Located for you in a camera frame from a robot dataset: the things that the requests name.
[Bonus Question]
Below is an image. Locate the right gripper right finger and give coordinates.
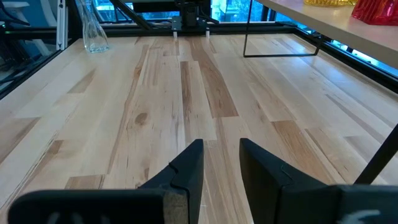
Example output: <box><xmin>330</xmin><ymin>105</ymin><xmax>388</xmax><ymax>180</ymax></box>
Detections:
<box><xmin>239</xmin><ymin>138</ymin><xmax>338</xmax><ymax>224</ymax></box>

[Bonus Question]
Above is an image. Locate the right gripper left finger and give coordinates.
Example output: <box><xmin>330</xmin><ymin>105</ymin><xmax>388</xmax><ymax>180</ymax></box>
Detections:
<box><xmin>139</xmin><ymin>139</ymin><xmax>205</xmax><ymax>224</ymax></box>

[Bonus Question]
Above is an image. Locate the yellow embossed glass jar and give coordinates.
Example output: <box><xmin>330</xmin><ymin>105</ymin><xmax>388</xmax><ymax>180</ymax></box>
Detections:
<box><xmin>303</xmin><ymin>0</ymin><xmax>358</xmax><ymax>7</ymax></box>

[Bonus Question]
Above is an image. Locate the red pleated glass vase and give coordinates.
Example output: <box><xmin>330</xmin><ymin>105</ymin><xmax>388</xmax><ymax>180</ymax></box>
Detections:
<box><xmin>351</xmin><ymin>0</ymin><xmax>398</xmax><ymax>26</ymax></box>

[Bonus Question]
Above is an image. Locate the black left arm baseplate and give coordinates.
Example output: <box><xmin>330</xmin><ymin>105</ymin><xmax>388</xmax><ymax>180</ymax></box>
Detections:
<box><xmin>170</xmin><ymin>15</ymin><xmax>212</xmax><ymax>40</ymax></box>

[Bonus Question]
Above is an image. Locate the clear pleated glass vase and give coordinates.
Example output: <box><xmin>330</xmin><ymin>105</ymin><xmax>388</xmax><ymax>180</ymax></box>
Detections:
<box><xmin>75</xmin><ymin>0</ymin><xmax>110</xmax><ymax>54</ymax></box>

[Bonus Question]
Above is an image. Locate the silver aluminium profile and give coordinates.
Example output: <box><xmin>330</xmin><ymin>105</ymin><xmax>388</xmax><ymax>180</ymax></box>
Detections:
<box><xmin>55</xmin><ymin>0</ymin><xmax>68</xmax><ymax>51</ymax></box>

